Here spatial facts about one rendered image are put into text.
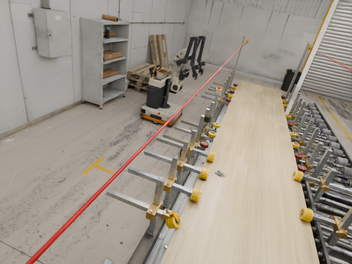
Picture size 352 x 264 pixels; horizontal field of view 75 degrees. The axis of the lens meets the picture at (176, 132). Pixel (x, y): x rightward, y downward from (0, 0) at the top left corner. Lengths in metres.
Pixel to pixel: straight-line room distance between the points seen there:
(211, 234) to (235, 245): 0.14
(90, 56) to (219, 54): 6.52
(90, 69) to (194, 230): 3.73
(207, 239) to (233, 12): 9.14
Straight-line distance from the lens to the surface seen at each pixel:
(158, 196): 1.33
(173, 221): 1.33
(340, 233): 1.81
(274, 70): 10.02
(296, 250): 1.60
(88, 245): 2.41
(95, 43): 4.42
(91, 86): 4.67
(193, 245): 1.35
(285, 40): 9.91
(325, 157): 2.30
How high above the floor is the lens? 1.98
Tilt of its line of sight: 28 degrees down
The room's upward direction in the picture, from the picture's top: 11 degrees clockwise
